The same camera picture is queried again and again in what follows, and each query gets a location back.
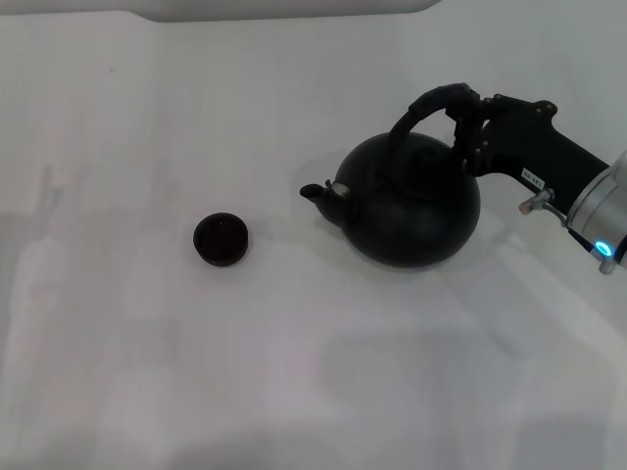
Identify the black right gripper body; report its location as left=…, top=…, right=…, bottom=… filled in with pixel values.
left=464, top=93, right=613, bottom=214

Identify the black round teapot with handle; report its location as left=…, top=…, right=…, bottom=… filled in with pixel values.
left=299, top=82, right=484, bottom=269

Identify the small dark brown teacup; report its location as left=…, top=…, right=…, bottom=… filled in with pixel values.
left=192, top=211, right=252, bottom=268

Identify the metal fitting on right gripper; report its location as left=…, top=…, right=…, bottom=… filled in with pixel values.
left=518, top=188, right=569, bottom=226

